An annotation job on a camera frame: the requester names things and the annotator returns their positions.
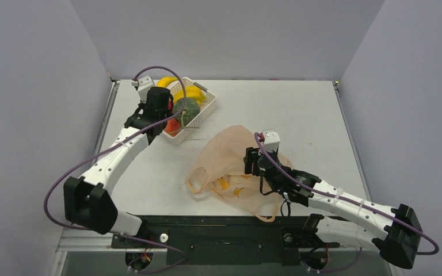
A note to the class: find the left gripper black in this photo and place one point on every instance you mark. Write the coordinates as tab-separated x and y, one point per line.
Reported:
168	113

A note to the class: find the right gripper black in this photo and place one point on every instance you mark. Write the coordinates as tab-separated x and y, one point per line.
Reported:
250	160

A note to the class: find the yellow fruit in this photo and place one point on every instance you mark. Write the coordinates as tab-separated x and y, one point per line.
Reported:
166	81

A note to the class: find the fake peach orange red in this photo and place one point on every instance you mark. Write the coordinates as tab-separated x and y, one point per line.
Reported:
173	127

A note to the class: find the fake green netted melon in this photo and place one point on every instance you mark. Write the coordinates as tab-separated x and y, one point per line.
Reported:
188	109

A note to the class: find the fake yellow banana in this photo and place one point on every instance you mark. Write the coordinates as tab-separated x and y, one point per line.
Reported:
191	92

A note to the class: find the translucent orange plastic bag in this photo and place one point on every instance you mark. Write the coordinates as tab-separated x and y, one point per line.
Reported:
219	172

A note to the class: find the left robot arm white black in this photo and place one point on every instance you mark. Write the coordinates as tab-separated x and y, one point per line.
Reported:
87	199

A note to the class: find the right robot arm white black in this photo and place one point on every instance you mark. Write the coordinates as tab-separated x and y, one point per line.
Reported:
392	232

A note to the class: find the white perforated plastic basket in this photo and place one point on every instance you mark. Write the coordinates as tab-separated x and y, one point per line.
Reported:
201	103

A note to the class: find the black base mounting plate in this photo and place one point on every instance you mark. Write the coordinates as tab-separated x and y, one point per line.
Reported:
234	240

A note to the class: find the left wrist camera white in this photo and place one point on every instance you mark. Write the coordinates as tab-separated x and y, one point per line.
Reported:
142	86

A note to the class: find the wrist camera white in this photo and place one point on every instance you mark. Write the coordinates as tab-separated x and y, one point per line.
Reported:
271	140
142	86

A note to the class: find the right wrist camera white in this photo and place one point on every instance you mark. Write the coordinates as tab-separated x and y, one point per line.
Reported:
271	140

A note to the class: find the aluminium rail frame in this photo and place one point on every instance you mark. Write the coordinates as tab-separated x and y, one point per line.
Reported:
88	253

